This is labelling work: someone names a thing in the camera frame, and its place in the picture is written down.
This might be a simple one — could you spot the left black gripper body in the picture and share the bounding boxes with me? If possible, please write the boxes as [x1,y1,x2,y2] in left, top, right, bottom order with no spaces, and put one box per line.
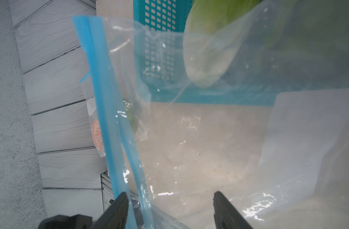
[38,214,92,229]

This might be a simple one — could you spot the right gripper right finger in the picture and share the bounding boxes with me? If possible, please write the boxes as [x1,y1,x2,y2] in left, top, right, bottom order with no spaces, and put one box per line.
[213,191,253,229]

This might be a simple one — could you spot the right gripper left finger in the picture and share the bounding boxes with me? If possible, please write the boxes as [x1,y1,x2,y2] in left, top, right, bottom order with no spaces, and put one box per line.
[90,192,129,229]

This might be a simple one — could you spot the clear zipper bag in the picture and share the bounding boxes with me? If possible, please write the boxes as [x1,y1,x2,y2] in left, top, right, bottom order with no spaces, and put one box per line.
[72,1,349,229]
[80,72,105,157]

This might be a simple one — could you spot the chinese cabbage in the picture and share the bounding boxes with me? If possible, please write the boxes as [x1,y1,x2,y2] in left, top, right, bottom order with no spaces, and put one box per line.
[183,1,260,88]

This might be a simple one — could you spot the orange patterned bowl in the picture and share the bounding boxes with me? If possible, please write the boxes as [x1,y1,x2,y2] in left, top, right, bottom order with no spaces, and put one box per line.
[91,120,104,151]

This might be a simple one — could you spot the teal plastic basket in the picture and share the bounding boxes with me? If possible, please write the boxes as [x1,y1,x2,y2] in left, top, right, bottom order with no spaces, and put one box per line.
[133,1,277,106]

